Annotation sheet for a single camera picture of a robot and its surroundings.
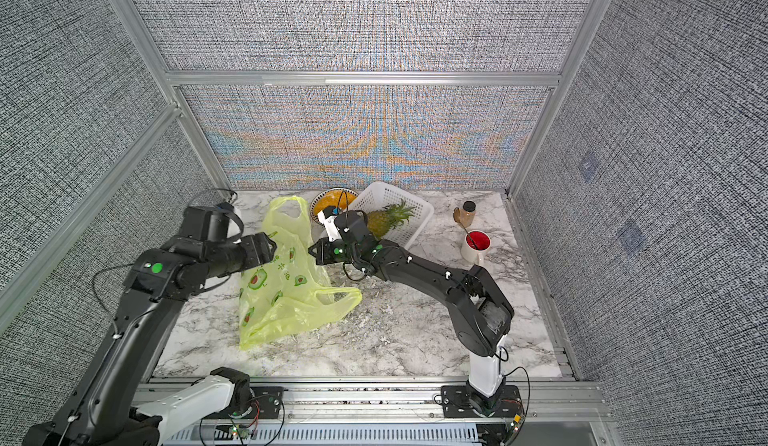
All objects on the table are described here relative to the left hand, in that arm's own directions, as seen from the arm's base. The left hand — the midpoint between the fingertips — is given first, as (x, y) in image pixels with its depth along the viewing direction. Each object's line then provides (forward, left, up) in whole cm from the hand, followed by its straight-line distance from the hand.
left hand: (269, 245), depth 68 cm
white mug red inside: (+15, -60, -24) cm, 66 cm away
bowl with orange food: (+34, -13, -21) cm, 41 cm away
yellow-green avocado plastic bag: (-2, 0, -22) cm, 22 cm away
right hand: (+6, -6, -8) cm, 12 cm away
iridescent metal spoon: (+20, -51, -17) cm, 57 cm away
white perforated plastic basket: (+36, -24, -23) cm, 49 cm away
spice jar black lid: (+26, -57, -22) cm, 66 cm away
